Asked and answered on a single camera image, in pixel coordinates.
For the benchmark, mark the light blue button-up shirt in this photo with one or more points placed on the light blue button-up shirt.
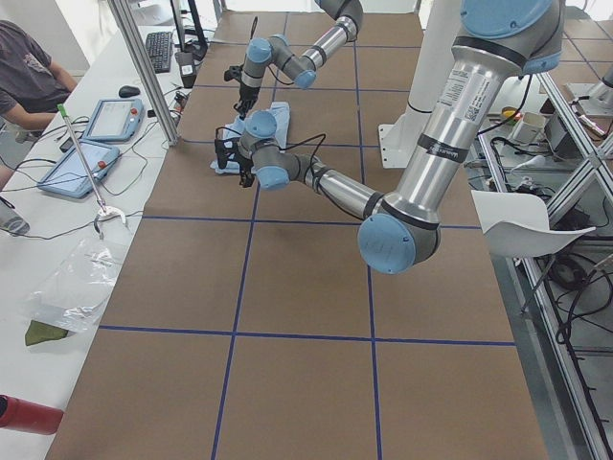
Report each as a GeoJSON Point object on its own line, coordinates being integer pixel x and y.
{"type": "Point", "coordinates": [263, 125]}

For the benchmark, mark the seated person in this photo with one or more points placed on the seated person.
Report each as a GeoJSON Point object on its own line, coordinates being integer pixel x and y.
{"type": "Point", "coordinates": [32, 84]}

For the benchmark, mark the aluminium frame post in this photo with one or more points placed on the aluminium frame post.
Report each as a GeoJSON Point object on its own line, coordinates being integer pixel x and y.
{"type": "Point", "coordinates": [137, 50]}

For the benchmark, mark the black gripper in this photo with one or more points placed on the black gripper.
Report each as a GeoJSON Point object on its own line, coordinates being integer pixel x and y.
{"type": "Point", "coordinates": [246, 171]}
{"type": "Point", "coordinates": [247, 93]}

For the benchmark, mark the clear plastic bag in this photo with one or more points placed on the clear plastic bag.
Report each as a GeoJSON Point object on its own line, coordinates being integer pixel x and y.
{"type": "Point", "coordinates": [74, 295]}

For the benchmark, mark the red bottle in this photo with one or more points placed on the red bottle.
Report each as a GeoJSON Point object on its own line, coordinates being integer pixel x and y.
{"type": "Point", "coordinates": [25, 416]}

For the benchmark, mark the white chair seat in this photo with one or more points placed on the white chair seat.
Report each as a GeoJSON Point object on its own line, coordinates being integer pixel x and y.
{"type": "Point", "coordinates": [517, 225]}

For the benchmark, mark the black keyboard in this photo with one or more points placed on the black keyboard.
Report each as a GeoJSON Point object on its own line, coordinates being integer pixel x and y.
{"type": "Point", "coordinates": [159, 46]}

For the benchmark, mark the olive green cloth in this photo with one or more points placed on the olive green cloth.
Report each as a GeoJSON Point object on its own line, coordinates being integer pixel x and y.
{"type": "Point", "coordinates": [39, 332]}

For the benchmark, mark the teach pendant near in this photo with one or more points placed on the teach pendant near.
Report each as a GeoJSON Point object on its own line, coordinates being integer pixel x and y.
{"type": "Point", "coordinates": [68, 178]}

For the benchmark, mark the teach pendant far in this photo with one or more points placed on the teach pendant far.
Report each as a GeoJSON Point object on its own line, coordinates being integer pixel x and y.
{"type": "Point", "coordinates": [114, 120]}

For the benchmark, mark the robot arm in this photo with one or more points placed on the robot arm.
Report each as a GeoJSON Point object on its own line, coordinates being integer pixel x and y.
{"type": "Point", "coordinates": [496, 40]}
{"type": "Point", "coordinates": [301, 70]}

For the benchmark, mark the teach pendant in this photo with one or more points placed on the teach pendant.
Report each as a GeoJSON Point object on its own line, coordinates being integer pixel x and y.
{"type": "Point", "coordinates": [68, 178]}
{"type": "Point", "coordinates": [114, 120]}

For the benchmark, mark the black computer mouse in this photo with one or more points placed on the black computer mouse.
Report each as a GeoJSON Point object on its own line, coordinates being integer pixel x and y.
{"type": "Point", "coordinates": [128, 91]}

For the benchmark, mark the reach grabber tool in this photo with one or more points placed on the reach grabber tool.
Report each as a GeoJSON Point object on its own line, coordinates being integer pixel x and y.
{"type": "Point", "coordinates": [106, 212]}

